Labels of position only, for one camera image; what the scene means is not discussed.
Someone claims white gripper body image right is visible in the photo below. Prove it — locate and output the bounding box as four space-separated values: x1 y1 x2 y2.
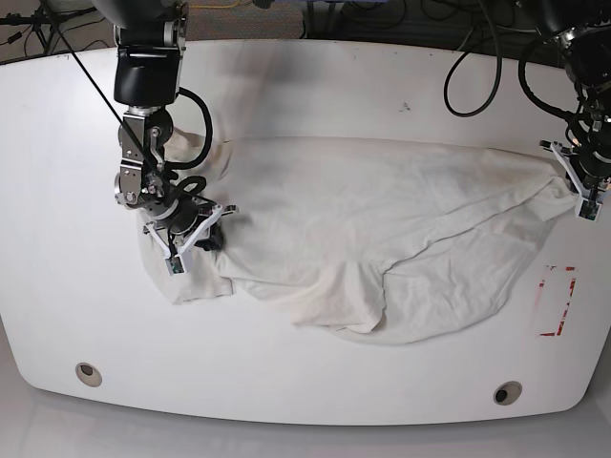
539 140 610 203

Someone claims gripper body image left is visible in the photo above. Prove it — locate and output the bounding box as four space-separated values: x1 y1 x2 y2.
143 198 239 260

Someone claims white T-shirt with yellow logo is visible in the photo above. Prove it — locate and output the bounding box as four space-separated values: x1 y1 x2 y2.
138 137 576 344

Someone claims red tape rectangle marking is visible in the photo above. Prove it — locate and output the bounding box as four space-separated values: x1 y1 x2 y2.
533 265 579 338

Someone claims black tripod stand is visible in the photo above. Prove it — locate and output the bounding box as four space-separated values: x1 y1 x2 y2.
1 1 97 56

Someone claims wrist camera board image right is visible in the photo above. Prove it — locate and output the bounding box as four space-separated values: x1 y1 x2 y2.
575 195 604 222

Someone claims wrist camera board image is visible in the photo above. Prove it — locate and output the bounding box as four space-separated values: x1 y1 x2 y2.
165 252 193 276
575 195 604 222

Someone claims wrist camera board image left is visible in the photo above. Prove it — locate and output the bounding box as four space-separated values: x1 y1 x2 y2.
165 252 193 276

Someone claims left table cable grommet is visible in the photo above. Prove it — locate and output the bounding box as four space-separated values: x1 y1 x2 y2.
75 363 102 387

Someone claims table cable grommet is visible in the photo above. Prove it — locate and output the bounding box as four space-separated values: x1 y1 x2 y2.
493 381 522 406
75 363 102 387

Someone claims right table cable grommet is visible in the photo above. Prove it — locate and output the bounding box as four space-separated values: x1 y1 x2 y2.
493 381 522 406

